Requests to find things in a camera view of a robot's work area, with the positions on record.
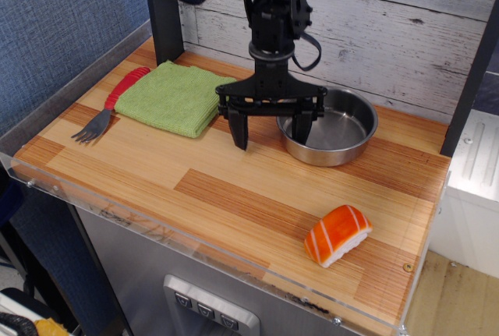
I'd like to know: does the toy salmon nigiri sushi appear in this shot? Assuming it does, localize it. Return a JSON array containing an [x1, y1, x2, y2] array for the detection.
[[304, 205, 373, 268]]

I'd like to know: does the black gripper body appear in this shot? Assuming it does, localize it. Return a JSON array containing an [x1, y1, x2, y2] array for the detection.
[[216, 53, 327, 120]]

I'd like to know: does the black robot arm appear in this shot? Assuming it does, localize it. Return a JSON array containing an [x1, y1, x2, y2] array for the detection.
[[216, 0, 327, 149]]

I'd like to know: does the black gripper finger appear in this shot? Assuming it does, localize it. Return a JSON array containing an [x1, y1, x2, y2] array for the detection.
[[292, 113, 313, 145], [228, 111, 249, 150]]

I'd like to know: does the red handled metal fork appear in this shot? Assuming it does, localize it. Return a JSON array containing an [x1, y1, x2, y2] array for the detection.
[[71, 67, 150, 143]]

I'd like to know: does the clear acrylic edge guard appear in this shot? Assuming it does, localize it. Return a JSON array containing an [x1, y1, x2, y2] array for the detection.
[[2, 147, 434, 335]]

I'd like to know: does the right dark vertical post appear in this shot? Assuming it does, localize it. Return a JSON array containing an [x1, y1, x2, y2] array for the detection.
[[440, 0, 498, 157]]

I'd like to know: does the yellow object at corner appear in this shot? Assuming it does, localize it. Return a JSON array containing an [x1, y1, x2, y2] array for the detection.
[[34, 318, 71, 336]]

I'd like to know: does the left dark vertical post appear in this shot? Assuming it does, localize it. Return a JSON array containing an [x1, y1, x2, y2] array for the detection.
[[147, 0, 184, 64]]

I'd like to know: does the green folded napkin cloth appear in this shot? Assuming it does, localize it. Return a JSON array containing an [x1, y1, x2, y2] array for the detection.
[[115, 61, 235, 138]]

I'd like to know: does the stainless steel pot with handle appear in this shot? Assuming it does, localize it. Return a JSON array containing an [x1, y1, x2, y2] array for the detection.
[[277, 87, 378, 167]]

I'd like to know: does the dark vertical post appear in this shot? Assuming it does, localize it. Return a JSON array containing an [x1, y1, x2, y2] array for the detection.
[[147, 0, 184, 64], [440, 0, 498, 157]]

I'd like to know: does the white appliance at right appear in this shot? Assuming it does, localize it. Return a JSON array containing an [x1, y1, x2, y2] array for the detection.
[[429, 110, 498, 278]]

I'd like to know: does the silver button control panel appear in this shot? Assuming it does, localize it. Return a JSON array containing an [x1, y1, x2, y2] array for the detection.
[[163, 274, 260, 335]]

